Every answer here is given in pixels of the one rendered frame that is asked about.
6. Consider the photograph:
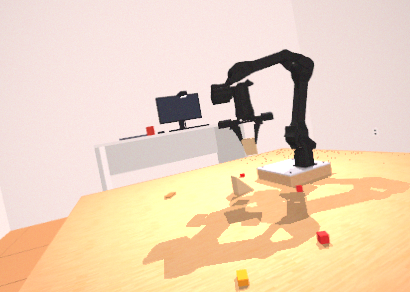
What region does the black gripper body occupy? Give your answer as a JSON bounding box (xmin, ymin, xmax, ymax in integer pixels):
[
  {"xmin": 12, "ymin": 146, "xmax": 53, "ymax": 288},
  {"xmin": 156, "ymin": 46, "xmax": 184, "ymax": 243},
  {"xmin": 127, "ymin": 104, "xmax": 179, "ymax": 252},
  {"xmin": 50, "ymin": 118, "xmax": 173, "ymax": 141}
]
[{"xmin": 218, "ymin": 99, "xmax": 273, "ymax": 129}]

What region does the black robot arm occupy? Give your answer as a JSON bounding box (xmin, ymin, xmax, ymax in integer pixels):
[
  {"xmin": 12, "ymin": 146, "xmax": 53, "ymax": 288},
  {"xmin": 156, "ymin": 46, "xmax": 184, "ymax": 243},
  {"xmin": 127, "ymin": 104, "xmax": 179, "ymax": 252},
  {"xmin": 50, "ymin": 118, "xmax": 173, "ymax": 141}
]
[{"xmin": 210, "ymin": 49, "xmax": 318, "ymax": 168}]

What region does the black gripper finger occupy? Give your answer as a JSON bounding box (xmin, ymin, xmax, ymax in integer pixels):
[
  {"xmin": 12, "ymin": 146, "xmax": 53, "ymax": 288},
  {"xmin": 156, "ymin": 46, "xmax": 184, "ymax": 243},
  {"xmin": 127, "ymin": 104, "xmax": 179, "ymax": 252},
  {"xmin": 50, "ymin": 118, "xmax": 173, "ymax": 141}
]
[
  {"xmin": 254, "ymin": 122, "xmax": 264, "ymax": 144},
  {"xmin": 229, "ymin": 126, "xmax": 243, "ymax": 144}
]

